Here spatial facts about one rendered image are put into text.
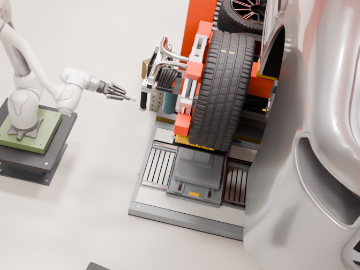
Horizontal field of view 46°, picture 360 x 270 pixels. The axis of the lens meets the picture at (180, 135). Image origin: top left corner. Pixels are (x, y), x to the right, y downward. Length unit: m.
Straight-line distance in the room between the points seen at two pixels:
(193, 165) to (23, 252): 1.18
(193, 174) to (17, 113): 1.15
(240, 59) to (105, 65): 1.85
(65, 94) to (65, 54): 1.57
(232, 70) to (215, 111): 0.22
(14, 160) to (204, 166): 1.20
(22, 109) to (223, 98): 1.21
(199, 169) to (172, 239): 0.48
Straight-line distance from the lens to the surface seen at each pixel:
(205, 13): 2.63
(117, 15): 4.41
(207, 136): 2.25
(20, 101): 2.66
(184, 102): 2.18
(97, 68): 3.78
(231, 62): 2.16
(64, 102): 2.37
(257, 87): 2.94
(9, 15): 2.55
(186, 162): 2.86
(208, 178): 2.82
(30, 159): 2.77
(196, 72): 2.09
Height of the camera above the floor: 2.49
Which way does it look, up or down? 49 degrees down
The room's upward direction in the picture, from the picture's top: 12 degrees clockwise
